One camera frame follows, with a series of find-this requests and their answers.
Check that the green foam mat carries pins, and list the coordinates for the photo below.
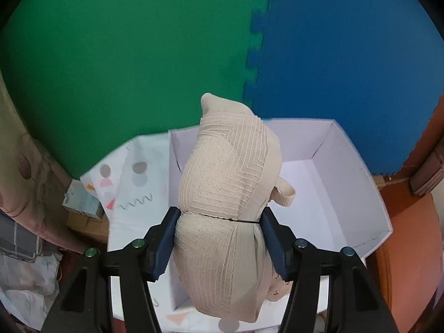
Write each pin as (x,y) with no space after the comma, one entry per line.
(121,59)

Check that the pink patterned curtain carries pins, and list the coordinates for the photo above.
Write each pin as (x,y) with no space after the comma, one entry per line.
(20,166)

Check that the grey checked cloth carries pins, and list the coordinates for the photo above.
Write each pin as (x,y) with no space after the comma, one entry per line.
(17,236)

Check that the brown wooden furniture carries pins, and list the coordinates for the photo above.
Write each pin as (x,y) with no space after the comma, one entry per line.
(430,173)

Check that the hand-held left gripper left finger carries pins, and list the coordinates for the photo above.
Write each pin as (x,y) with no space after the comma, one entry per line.
(163,246)

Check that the brown cardboard box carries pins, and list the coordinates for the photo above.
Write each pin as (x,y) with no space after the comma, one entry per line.
(86,227)

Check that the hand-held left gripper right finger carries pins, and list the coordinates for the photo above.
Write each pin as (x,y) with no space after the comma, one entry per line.
(274,246)

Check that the white patterned cloth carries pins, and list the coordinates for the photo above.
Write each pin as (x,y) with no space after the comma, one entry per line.
(138,197)

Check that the small pale teal box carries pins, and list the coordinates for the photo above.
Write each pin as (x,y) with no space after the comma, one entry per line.
(81,201)

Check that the white plastic bag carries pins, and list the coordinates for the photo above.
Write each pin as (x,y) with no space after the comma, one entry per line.
(24,284)

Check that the blue foam mat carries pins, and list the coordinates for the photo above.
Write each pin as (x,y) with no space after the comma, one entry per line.
(347,59)

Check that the beige ribbed bra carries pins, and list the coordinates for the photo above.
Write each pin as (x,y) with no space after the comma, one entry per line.
(222,180)

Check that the white paper box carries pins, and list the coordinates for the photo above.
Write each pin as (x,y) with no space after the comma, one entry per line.
(329,197)

